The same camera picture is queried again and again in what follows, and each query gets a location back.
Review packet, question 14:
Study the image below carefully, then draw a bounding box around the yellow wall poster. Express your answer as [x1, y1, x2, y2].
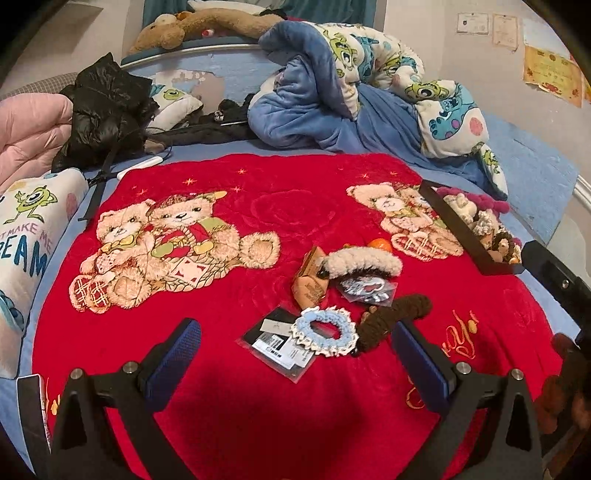
[523, 45, 584, 108]

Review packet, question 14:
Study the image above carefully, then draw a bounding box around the small monster print pillow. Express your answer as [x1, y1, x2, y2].
[147, 84, 205, 136]

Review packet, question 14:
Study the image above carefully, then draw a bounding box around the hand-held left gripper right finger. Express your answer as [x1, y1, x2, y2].
[392, 320, 543, 480]

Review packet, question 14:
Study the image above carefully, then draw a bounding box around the teal curtain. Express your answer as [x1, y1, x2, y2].
[143, 0, 386, 25]

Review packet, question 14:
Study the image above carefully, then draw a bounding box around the grey checkered mattress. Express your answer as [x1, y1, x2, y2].
[0, 73, 80, 101]

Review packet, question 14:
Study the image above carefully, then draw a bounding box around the clear bag with black patch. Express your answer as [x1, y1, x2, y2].
[335, 272, 399, 305]

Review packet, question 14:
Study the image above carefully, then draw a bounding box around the large monster print pillow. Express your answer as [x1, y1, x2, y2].
[0, 167, 89, 380]

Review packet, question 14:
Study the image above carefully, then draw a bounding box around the white charger with cable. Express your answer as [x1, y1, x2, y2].
[117, 155, 165, 182]

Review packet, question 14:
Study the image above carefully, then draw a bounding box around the black shallow box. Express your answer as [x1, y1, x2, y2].
[419, 181, 526, 277]

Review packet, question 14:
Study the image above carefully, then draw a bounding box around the black puffer jacket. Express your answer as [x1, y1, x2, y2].
[51, 52, 161, 175]

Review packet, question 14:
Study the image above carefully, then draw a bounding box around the black card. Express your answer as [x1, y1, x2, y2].
[235, 309, 320, 382]

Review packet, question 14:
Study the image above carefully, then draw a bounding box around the white pillow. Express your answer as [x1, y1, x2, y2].
[187, 0, 279, 16]

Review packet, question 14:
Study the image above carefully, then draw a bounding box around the beige fluffy scrunchie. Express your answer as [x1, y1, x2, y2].
[320, 248, 404, 281]

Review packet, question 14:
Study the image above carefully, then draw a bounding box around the brown teddy bear plush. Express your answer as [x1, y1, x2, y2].
[128, 8, 288, 55]

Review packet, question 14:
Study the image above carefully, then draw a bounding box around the magenta plush toy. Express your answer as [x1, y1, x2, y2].
[436, 186, 509, 214]

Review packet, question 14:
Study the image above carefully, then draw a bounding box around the white plush toy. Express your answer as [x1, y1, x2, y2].
[445, 194, 477, 223]

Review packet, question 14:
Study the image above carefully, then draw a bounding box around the red teddy bear blanket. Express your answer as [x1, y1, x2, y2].
[30, 152, 561, 480]

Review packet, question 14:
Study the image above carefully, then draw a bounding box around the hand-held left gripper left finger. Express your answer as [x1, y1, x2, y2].
[50, 318, 202, 480]

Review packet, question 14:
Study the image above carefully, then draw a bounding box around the brown knit scrunchie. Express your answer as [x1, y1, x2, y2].
[355, 294, 433, 357]

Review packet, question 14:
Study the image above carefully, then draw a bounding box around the pink quilt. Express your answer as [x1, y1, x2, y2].
[0, 96, 75, 186]

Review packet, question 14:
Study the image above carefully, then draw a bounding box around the black strap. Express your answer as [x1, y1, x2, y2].
[78, 138, 124, 223]

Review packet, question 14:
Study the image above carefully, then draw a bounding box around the blue and white scrunchie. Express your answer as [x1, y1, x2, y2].
[290, 306, 359, 359]

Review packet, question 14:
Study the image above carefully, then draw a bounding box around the blue monster print quilt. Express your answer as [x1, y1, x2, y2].
[248, 21, 509, 200]

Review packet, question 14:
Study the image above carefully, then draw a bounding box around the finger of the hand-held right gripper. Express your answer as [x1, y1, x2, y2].
[524, 241, 583, 324]

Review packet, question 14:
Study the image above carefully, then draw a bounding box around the white wall certificate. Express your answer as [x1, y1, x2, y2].
[456, 12, 490, 36]
[491, 14, 519, 51]

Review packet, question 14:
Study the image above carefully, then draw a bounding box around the brown fuzzy scrunchie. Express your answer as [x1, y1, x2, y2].
[488, 230, 522, 265]

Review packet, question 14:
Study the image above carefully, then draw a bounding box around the black clothing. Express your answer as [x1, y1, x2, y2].
[159, 98, 260, 145]

